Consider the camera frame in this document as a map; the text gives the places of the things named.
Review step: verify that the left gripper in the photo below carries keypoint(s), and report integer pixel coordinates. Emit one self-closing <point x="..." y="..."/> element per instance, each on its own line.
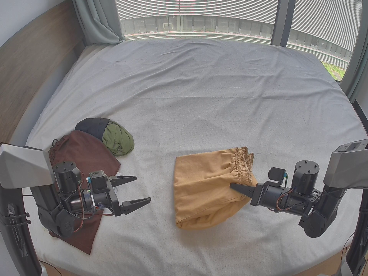
<point x="102" y="200"/>

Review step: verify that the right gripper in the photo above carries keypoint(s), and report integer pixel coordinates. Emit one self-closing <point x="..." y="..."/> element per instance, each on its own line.
<point x="267" y="195"/>

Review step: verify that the tan shorts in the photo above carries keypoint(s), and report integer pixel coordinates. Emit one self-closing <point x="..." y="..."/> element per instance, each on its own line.
<point x="207" y="188"/>

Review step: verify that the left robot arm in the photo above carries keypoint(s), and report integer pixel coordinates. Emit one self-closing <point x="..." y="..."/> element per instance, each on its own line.
<point x="23" y="165"/>

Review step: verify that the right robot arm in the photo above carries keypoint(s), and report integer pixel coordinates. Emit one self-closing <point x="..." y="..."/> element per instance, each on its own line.
<point x="345" y="168"/>

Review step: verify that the bed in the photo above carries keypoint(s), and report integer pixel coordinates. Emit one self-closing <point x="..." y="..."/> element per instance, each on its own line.
<point x="201" y="102"/>

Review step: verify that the green garment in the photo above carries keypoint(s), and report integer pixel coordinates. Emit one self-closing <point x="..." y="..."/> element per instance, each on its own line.
<point x="119" y="139"/>

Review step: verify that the brown shorts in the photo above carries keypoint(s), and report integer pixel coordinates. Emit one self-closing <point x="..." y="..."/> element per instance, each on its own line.
<point x="86" y="157"/>

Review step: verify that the black garment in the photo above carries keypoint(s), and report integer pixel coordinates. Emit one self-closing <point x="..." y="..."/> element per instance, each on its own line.
<point x="90" y="128"/>

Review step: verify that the grey-green curtain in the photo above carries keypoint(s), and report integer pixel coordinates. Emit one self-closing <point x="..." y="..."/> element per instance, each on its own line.
<point x="95" y="16"/>

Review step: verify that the window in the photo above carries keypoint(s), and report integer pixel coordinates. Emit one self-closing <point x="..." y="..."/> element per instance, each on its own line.
<point x="201" y="7"/>

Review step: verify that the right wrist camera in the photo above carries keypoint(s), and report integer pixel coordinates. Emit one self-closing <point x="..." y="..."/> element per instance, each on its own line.
<point x="277" y="174"/>

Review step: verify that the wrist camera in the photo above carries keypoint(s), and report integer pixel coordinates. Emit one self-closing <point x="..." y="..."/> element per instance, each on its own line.
<point x="277" y="174"/>
<point x="97" y="180"/>

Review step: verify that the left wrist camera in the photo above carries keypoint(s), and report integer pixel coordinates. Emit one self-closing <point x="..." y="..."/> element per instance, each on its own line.
<point x="97" y="180"/>

